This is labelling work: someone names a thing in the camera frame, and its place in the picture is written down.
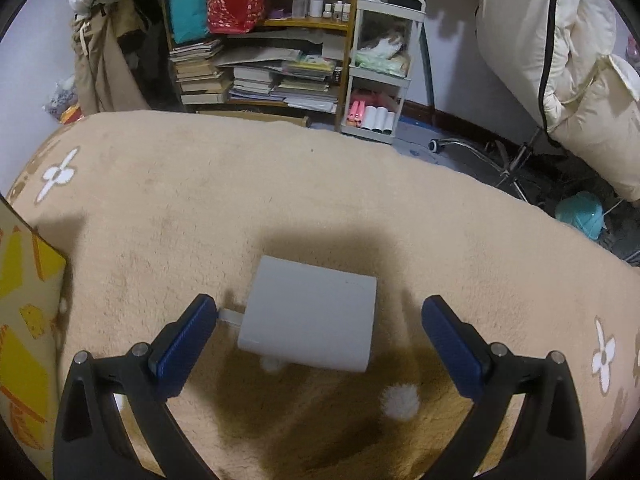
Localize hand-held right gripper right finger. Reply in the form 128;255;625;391
421;295;587;480

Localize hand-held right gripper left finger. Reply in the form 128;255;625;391
52;294;218;480

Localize white charger block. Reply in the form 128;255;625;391
220;255;378;373

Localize cardboard box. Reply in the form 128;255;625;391
0;195;68;466

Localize tan flower print blanket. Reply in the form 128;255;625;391
2;110;640;480

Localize white trolley cart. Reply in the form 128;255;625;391
341;0;427;137

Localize stack of old books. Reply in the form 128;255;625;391
169;40;233;106

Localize plastic bag of toys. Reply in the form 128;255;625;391
42;75;83;123

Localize pile of magazines and papers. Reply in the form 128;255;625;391
215;30;348;113

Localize hanging tan trousers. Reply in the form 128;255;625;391
72;0;151;113

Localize pale green packet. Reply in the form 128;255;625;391
354;50;411;77

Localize white brown soft bundle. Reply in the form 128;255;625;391
357;22;412;58

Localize teal storage bag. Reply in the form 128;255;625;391
166;0;212;45

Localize wooden shelf unit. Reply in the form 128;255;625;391
160;0;363;116

